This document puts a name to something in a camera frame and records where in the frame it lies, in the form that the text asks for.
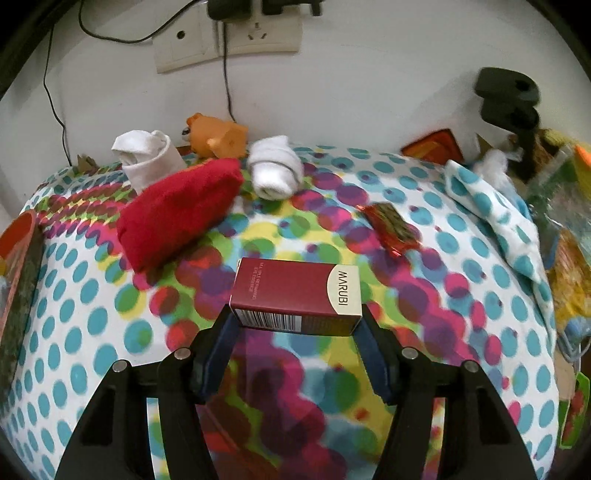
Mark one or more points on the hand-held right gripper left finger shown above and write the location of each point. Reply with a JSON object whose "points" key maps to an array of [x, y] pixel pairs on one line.
{"points": [[217, 356]]}

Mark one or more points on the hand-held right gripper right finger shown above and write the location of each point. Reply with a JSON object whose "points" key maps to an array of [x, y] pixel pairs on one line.
{"points": [[374, 361]]}

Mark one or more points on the dark red carton box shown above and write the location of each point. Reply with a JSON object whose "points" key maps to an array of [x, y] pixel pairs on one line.
{"points": [[286, 290]]}

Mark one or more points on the red candy packet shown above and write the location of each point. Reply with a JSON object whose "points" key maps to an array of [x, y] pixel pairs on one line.
{"points": [[392, 228]]}

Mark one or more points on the red sock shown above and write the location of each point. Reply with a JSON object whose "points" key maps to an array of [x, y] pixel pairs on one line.
{"points": [[180, 212]]}

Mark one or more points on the white sock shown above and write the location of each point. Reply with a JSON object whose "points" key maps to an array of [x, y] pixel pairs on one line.
{"points": [[145, 157], [274, 168]]}

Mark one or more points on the red round tray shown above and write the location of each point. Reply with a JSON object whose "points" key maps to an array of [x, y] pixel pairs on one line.
{"points": [[21, 295]]}

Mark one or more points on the orange rubber toy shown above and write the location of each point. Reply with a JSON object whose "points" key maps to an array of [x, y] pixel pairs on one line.
{"points": [[217, 136]]}

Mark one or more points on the polka-dot tablecloth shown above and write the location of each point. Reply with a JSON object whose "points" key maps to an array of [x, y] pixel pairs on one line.
{"points": [[461, 300]]}

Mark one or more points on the white blue-dotted cloth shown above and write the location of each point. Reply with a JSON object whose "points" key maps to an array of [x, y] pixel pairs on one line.
{"points": [[503, 221]]}

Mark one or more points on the green packet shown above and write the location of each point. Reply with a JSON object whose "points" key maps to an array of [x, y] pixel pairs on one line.
{"points": [[575, 410]]}

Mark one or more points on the orange red box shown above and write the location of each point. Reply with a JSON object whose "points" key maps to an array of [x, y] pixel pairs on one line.
{"points": [[434, 146]]}

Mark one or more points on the white tissue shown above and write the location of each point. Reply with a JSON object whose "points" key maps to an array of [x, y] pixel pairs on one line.
{"points": [[491, 162]]}

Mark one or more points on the clear plastic bag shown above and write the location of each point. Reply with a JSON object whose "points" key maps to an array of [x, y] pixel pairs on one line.
{"points": [[568, 230]]}

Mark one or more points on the brown dried scrap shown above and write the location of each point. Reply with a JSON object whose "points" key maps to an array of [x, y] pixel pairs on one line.
{"points": [[85, 161]]}

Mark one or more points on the black clamp stand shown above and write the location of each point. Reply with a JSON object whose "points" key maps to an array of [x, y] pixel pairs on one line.
{"points": [[508, 99]]}

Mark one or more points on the black charger adapter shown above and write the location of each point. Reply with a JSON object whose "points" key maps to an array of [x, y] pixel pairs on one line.
{"points": [[228, 9]]}

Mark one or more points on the black plug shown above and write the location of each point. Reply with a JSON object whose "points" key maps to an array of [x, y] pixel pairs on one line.
{"points": [[291, 7]]}

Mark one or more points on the beige wall socket plate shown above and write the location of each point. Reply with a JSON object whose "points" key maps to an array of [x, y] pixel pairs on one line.
{"points": [[258, 37]]}

